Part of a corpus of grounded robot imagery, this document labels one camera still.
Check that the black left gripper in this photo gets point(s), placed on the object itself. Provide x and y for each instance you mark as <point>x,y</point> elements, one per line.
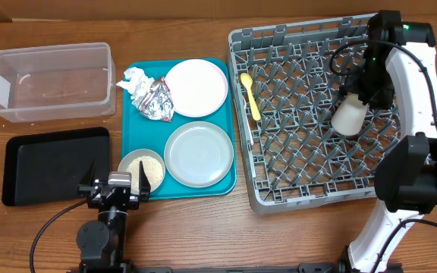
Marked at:
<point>86,186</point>

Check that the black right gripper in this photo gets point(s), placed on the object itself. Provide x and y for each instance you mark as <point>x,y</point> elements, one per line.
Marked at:
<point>383,97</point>

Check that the white paper cup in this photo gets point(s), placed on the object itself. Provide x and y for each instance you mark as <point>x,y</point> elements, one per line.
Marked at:
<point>350,115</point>

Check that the gray plate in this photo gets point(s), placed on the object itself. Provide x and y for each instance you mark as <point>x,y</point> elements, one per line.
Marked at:
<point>198,154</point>

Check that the yellow plastic spoon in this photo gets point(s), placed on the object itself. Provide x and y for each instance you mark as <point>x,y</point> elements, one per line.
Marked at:
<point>247,82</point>

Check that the pink plastic utensil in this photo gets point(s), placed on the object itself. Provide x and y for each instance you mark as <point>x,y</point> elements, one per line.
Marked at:
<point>249,131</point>

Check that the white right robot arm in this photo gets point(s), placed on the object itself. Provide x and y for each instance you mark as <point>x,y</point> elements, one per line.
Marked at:
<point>398,68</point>

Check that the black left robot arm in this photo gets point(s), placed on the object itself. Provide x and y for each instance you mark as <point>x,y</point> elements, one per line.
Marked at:
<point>102,241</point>

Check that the gray dishwasher rack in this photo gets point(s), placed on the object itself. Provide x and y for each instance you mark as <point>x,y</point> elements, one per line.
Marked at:
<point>298,160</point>

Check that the gray bowl of grains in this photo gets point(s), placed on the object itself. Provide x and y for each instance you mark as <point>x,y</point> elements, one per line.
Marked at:
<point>153,166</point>

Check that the teal serving tray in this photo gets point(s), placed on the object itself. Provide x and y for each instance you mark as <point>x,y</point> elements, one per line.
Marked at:
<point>139,132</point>

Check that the black plastic tray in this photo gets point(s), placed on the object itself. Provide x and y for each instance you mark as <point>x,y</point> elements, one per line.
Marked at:
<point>48,167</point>

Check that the crumpled foil wrapper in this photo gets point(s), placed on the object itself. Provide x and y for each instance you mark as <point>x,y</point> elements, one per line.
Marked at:
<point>156,102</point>

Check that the crumpled white napkin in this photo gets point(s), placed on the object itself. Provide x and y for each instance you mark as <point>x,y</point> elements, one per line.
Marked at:
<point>136,83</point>

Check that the clear plastic bin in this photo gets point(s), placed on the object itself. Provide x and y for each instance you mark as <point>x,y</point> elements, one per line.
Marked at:
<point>57,82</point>

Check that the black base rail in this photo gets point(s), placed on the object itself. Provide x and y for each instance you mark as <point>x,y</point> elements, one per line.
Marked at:
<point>301,268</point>

